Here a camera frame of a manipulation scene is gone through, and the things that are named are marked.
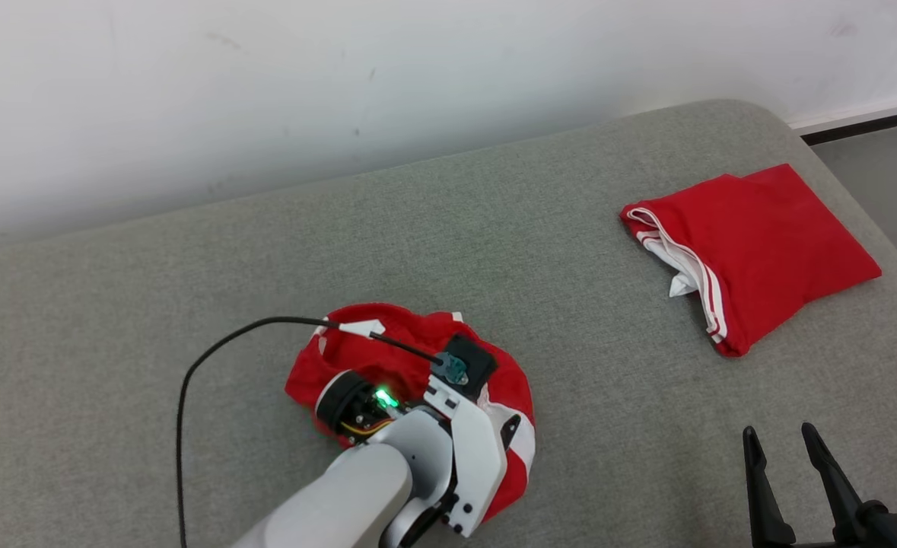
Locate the red Bulls basketball jersey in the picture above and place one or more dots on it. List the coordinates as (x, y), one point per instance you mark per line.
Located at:
(768, 243)

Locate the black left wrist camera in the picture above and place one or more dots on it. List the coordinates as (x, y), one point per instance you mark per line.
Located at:
(471, 364)

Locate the grey fabric sofa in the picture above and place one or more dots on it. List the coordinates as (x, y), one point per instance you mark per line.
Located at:
(189, 304)

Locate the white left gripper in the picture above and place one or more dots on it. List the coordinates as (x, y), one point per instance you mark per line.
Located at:
(478, 464)

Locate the white wall baseboard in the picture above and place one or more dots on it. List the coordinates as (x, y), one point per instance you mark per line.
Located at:
(859, 118)

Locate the red shorts with white stripe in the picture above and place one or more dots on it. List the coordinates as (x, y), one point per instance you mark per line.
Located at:
(402, 335)

